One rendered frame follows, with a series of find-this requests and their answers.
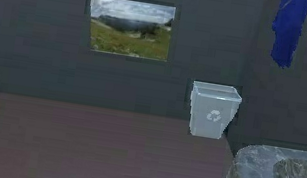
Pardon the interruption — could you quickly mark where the window with landscape view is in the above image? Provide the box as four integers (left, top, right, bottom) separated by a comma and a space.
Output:
82, 0, 177, 63

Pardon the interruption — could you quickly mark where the pale grey recycling bin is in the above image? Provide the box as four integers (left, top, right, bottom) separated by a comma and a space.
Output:
184, 80, 245, 143

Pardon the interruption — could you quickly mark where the blue hanging towel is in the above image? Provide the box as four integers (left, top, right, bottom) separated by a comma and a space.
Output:
265, 0, 307, 73

